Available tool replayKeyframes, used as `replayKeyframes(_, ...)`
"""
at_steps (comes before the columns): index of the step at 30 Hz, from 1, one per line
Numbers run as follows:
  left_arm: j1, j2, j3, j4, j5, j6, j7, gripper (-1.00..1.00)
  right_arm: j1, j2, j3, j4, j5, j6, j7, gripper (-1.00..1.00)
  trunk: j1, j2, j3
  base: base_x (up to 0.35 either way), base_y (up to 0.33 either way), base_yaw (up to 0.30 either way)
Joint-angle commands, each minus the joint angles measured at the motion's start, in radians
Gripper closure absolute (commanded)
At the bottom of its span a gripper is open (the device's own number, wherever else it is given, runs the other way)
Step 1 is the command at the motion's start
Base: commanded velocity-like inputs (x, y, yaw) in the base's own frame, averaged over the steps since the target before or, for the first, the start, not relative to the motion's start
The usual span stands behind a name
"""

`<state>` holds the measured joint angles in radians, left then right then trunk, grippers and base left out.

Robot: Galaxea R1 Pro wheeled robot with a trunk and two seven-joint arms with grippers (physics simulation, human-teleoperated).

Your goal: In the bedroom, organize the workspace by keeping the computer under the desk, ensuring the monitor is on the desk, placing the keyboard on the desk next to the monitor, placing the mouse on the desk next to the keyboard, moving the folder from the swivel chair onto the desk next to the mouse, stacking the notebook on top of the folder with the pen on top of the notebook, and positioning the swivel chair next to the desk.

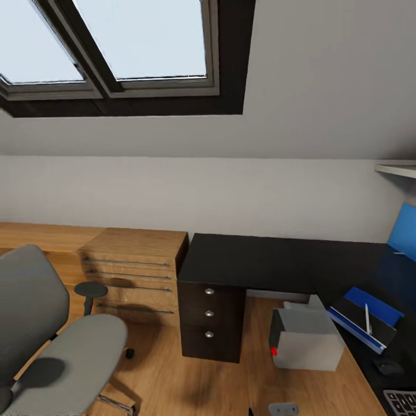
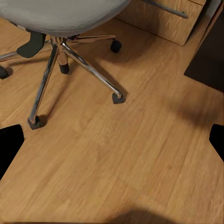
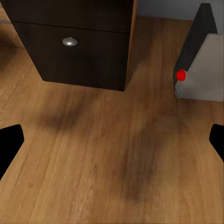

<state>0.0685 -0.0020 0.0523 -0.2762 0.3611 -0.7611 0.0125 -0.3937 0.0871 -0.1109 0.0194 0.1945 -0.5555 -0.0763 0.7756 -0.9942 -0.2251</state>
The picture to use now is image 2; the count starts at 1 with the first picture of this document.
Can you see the swivel chair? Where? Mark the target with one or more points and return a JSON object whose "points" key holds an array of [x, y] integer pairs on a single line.
{"points": [[64, 21]]}

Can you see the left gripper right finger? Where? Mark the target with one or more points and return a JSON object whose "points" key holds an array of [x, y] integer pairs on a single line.
{"points": [[217, 139]]}

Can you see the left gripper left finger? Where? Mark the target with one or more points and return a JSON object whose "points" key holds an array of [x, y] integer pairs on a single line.
{"points": [[11, 139]]}

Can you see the cabinet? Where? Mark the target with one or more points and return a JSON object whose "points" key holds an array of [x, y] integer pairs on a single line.
{"points": [[170, 19], [207, 62]]}

